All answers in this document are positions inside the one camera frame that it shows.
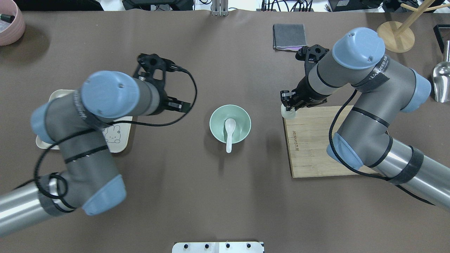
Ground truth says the white ceramic spoon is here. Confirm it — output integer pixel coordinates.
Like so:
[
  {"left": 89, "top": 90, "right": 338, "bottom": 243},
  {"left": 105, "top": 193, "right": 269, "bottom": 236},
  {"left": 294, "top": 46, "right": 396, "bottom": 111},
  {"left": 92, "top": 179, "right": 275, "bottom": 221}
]
[{"left": 224, "top": 118, "right": 236, "bottom": 153}]

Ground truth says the wooden mug tree stand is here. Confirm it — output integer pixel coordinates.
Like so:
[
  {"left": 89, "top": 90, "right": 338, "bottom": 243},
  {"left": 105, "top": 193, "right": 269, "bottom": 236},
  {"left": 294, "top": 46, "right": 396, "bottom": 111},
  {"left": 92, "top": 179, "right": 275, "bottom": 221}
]
[{"left": 376, "top": 0, "right": 450, "bottom": 53}]

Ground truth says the bamboo cutting board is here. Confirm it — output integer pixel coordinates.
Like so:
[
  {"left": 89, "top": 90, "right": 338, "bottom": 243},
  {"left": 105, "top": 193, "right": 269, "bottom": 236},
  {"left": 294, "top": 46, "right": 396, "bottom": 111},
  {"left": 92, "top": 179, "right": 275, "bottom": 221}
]
[{"left": 282, "top": 105, "right": 380, "bottom": 178}]

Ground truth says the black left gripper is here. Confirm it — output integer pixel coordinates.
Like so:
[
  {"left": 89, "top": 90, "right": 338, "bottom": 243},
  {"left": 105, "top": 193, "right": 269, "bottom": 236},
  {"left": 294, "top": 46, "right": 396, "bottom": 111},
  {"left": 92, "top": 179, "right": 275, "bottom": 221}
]
[{"left": 153, "top": 82, "right": 191, "bottom": 115}]

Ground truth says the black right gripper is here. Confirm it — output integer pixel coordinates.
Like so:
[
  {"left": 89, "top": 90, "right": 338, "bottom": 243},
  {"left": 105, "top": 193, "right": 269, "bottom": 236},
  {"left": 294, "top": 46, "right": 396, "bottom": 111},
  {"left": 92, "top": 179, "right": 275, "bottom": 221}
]
[{"left": 280, "top": 77, "right": 328, "bottom": 112}]

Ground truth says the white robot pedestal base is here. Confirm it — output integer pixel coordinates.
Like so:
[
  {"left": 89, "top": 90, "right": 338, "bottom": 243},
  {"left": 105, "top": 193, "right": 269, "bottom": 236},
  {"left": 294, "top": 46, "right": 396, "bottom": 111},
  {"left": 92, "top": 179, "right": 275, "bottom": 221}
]
[{"left": 172, "top": 241, "right": 265, "bottom": 253}]

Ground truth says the pink purple cloth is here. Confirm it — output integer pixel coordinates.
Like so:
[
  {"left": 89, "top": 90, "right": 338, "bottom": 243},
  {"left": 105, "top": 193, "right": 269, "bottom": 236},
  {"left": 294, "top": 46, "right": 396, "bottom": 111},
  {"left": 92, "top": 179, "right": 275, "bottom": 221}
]
[{"left": 273, "top": 45, "right": 307, "bottom": 52}]

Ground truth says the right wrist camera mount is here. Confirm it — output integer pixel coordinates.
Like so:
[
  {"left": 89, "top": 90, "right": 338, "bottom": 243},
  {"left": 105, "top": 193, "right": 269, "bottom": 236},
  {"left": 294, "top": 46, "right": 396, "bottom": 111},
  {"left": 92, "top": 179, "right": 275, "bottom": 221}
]
[{"left": 295, "top": 44, "right": 330, "bottom": 75}]

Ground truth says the white steamed bun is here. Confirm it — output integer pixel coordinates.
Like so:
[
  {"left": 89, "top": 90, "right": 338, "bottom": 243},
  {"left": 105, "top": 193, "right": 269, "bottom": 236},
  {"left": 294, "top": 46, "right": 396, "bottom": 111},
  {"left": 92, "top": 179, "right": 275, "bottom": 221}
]
[{"left": 280, "top": 105, "right": 297, "bottom": 120}]

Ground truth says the metal scoop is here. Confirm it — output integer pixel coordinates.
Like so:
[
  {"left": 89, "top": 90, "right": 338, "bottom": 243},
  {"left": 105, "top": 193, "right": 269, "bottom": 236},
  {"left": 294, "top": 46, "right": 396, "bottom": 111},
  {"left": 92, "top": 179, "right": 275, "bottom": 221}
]
[{"left": 432, "top": 41, "right": 450, "bottom": 103}]

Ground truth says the cream rabbit tray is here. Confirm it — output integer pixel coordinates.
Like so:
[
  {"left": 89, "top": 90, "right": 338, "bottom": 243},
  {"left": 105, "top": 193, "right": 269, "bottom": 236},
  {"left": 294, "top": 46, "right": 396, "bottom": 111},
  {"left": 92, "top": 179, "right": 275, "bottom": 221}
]
[{"left": 31, "top": 89, "right": 133, "bottom": 153}]

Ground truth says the mint green bowl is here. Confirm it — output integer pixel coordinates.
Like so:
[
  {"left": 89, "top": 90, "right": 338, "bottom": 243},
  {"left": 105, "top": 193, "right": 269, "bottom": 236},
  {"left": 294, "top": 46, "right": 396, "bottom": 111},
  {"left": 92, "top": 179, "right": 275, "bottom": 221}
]
[{"left": 209, "top": 104, "right": 252, "bottom": 144}]

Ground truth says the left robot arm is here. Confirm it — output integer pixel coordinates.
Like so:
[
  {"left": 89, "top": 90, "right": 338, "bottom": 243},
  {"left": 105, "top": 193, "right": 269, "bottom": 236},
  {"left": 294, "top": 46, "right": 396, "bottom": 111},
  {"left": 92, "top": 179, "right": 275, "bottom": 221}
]
[{"left": 1, "top": 71, "right": 193, "bottom": 237}]

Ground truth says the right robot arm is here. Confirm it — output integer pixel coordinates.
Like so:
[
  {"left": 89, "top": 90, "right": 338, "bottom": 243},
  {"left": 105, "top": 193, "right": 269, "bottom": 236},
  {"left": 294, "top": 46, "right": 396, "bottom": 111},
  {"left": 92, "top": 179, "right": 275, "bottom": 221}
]
[{"left": 280, "top": 27, "right": 450, "bottom": 210}]

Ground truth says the grey folded cloth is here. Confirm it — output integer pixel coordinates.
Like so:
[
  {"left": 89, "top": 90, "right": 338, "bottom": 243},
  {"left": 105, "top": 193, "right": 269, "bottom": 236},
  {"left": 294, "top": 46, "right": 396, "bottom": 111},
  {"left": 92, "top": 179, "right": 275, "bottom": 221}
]
[{"left": 272, "top": 24, "right": 309, "bottom": 46}]

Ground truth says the pink bowl with ice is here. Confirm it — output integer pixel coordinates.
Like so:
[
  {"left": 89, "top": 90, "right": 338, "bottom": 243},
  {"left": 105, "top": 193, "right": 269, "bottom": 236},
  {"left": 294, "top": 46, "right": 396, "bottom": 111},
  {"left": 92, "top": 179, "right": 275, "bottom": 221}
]
[{"left": 0, "top": 0, "right": 26, "bottom": 46}]

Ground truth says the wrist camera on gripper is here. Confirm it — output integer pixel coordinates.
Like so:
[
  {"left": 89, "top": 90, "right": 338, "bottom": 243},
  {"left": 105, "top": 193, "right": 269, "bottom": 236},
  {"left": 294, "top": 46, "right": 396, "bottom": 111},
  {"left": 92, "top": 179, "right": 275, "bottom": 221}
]
[{"left": 132, "top": 53, "right": 183, "bottom": 89}]

